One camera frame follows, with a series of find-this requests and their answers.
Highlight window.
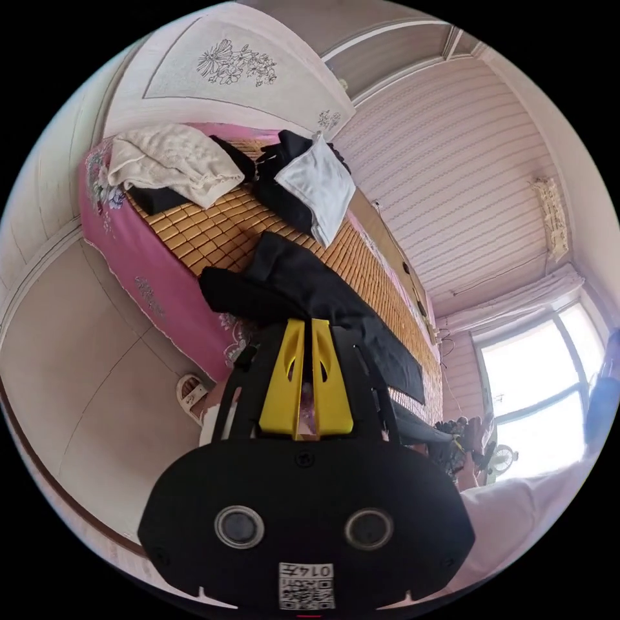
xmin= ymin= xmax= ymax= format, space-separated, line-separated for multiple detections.
xmin=471 ymin=300 xmax=612 ymax=481

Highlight white cupboard with flower print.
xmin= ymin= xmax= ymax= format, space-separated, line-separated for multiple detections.
xmin=103 ymin=1 xmax=357 ymax=142

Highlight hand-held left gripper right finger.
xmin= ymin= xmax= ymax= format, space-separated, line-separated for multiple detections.
xmin=311 ymin=319 xmax=353 ymax=440

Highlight black long pants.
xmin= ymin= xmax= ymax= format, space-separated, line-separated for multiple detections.
xmin=199 ymin=232 xmax=427 ymax=406

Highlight bed with woven mat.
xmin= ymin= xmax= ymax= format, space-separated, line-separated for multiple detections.
xmin=79 ymin=121 xmax=444 ymax=437

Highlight person's body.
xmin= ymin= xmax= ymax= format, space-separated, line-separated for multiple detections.
xmin=198 ymin=386 xmax=599 ymax=599

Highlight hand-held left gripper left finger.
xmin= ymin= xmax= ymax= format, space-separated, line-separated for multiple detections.
xmin=258 ymin=319 xmax=307 ymax=440

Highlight pile of clothes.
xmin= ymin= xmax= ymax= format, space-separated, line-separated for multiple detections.
xmin=107 ymin=123 xmax=358 ymax=249

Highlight white curtain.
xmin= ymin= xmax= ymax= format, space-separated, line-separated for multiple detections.
xmin=438 ymin=263 xmax=588 ymax=336

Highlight white slipper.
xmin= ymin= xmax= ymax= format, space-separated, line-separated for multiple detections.
xmin=176 ymin=371 xmax=214 ymax=428

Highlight small fan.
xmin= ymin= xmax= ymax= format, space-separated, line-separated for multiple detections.
xmin=483 ymin=442 xmax=520 ymax=477

